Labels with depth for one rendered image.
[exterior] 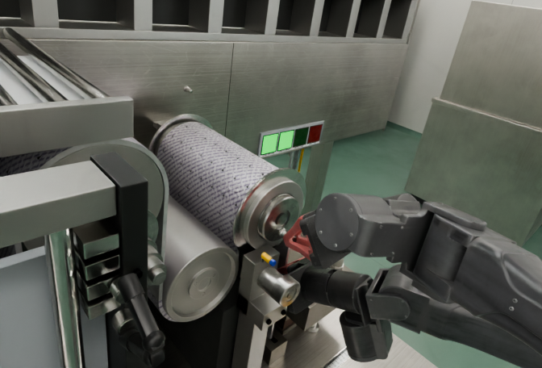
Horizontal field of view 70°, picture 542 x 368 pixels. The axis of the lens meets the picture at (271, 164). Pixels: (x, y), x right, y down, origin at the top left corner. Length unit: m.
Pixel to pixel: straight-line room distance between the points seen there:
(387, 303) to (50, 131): 0.44
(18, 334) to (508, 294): 0.35
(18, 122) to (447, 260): 0.37
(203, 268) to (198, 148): 0.20
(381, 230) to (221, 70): 0.57
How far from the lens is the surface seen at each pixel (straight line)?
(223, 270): 0.58
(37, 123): 0.33
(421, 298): 0.56
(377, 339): 0.63
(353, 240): 0.38
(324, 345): 0.90
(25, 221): 0.25
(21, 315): 0.32
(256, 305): 0.60
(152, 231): 0.39
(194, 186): 0.63
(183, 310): 0.58
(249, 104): 0.92
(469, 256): 0.39
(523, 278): 0.36
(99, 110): 0.34
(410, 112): 5.52
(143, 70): 0.76
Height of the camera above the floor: 1.56
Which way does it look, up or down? 25 degrees down
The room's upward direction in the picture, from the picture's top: 9 degrees clockwise
